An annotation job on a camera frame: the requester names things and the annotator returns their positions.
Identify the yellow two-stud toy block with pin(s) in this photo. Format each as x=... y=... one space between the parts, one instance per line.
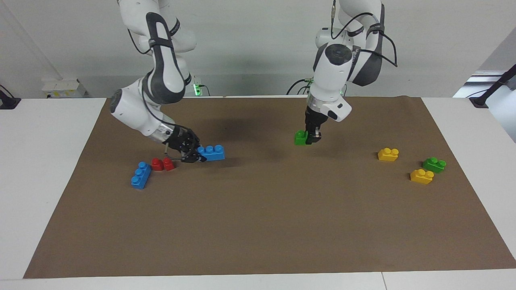
x=421 y=177
x=388 y=155

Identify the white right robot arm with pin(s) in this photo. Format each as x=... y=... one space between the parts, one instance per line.
x=161 y=80

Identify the green two-stud toy block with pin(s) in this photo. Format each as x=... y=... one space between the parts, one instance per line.
x=300 y=139
x=433 y=165

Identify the brown table mat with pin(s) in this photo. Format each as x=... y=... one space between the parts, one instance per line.
x=258 y=221

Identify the black stand bracket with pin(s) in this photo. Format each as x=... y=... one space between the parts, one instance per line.
x=489 y=90

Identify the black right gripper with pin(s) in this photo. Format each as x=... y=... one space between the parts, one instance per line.
x=179 y=141

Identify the white power box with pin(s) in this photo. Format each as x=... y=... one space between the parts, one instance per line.
x=62 y=88

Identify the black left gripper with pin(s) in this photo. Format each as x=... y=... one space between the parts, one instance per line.
x=314 y=119

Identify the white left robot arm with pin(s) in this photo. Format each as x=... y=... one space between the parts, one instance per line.
x=334 y=72

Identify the red two-stud toy block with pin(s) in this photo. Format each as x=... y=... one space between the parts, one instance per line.
x=163 y=164

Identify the blue three-stud toy block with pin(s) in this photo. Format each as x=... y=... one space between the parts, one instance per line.
x=213 y=154
x=140 y=177

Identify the black table clamp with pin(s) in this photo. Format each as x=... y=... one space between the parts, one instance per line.
x=8 y=100

